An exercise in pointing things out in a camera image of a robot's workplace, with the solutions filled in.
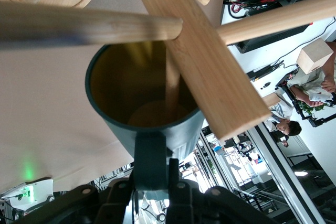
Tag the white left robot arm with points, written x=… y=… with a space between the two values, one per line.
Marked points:
x=42 y=192

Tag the person with dark hair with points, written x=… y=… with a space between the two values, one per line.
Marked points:
x=291 y=128

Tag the seated person beige shirt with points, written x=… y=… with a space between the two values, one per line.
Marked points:
x=307 y=82

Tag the teal cup yellow inside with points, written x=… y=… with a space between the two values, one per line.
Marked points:
x=149 y=155

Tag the wooden cup rack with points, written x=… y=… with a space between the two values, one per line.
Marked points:
x=204 y=64

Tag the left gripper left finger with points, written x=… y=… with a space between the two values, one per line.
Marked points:
x=115 y=205

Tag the wooden cube block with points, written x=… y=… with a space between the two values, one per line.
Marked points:
x=315 y=56

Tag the person in background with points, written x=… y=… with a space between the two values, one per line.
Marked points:
x=312 y=121

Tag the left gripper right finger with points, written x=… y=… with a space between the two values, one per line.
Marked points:
x=181 y=205

